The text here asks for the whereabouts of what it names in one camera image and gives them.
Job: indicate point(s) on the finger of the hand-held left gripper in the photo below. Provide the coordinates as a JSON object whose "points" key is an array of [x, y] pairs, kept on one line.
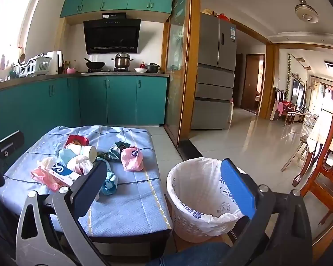
{"points": [[11, 142]]}

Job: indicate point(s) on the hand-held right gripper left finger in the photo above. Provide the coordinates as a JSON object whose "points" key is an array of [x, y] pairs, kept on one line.
{"points": [[90, 185]]}

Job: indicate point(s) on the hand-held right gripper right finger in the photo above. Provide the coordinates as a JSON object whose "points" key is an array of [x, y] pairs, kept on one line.
{"points": [[236, 185]]}

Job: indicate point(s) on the light blue wrapper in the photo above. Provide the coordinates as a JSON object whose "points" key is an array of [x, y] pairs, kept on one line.
{"points": [[109, 184]]}

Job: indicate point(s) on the white plastic bag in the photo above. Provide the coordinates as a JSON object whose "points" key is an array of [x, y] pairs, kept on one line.
{"points": [[82, 164]]}

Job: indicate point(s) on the white and blue carton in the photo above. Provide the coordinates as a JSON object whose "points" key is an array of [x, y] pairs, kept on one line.
{"points": [[63, 175]]}

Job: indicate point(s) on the green leaf vegetable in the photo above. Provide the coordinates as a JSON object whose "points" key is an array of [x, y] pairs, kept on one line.
{"points": [[104, 156]]}

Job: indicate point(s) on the white paper cup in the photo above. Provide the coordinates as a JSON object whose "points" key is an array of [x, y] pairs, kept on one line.
{"points": [[83, 151]]}

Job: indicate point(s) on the white tissue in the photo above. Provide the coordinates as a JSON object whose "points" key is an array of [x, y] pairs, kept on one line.
{"points": [[47, 163]]}

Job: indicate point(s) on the white printed bin liner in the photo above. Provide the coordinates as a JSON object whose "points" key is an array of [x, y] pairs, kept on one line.
{"points": [[194, 188]]}

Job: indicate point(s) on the teal printed plastic packet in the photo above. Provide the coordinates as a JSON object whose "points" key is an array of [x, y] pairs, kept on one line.
{"points": [[118, 151]]}

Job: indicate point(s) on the pink plastic wrapper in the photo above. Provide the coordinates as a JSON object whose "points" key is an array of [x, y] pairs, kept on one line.
{"points": [[41, 177]]}

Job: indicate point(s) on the red snack packet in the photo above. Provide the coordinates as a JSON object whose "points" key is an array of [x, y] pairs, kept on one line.
{"points": [[76, 139]]}

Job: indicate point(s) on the pink plastic bag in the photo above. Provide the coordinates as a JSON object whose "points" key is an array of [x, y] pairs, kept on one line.
{"points": [[131, 159]]}

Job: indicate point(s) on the white plastic waste basket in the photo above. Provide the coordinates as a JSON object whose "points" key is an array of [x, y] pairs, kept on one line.
{"points": [[194, 228]]}

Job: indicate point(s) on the light blue checked cloth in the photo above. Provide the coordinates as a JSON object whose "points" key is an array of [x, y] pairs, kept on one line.
{"points": [[133, 205]]}

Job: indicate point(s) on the white dish rack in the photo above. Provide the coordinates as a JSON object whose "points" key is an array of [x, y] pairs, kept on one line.
{"points": [[33, 65]]}

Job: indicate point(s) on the wooden stool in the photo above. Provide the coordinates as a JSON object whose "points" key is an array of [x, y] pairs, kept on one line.
{"points": [[304, 141]]}

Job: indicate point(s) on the person's leg in jeans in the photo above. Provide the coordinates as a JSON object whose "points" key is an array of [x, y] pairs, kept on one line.
{"points": [[188, 255]]}

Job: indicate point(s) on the white electric kettle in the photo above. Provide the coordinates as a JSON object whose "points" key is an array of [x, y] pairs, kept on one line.
{"points": [[52, 62]]}

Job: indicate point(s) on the red-brown wooden chair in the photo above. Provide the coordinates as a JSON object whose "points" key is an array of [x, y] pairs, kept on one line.
{"points": [[326, 183]]}

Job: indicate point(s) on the teal lower kitchen cabinets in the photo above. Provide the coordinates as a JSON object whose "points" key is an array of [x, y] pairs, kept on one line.
{"points": [[122, 99]]}

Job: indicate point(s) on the small pink pot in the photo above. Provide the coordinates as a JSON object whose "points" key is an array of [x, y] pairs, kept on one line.
{"points": [[71, 70]]}

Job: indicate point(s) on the brown wooden door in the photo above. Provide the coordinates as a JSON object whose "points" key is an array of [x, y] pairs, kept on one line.
{"points": [[248, 88]]}

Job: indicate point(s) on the silver refrigerator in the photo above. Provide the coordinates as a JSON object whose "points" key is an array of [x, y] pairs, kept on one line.
{"points": [[211, 88]]}

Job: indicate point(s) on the dining table with pale cloth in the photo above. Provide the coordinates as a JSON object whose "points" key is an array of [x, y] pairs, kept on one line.
{"points": [[322, 133]]}

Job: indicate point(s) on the kitchen window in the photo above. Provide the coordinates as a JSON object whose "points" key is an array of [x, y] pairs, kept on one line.
{"points": [[11, 19]]}

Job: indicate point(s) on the black wok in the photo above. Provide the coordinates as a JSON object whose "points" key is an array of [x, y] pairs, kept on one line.
{"points": [[95, 65]]}

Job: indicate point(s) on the green leaf garland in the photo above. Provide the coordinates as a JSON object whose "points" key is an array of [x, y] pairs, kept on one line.
{"points": [[288, 74]]}

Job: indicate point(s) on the white bowl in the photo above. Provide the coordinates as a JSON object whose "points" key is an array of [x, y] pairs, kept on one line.
{"points": [[141, 70]]}

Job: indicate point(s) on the steel cooking pot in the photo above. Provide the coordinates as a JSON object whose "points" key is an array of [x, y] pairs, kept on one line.
{"points": [[122, 61]]}

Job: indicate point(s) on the dark green lidded pot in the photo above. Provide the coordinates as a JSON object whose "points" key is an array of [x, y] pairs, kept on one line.
{"points": [[153, 68]]}

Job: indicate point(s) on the wood framed glass door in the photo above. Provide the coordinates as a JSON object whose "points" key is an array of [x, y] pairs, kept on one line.
{"points": [[177, 61]]}

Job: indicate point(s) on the black range hood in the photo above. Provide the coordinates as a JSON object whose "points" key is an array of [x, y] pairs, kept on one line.
{"points": [[111, 36]]}

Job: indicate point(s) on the round ceiling light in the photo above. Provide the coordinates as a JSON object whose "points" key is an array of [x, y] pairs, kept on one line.
{"points": [[306, 12]]}

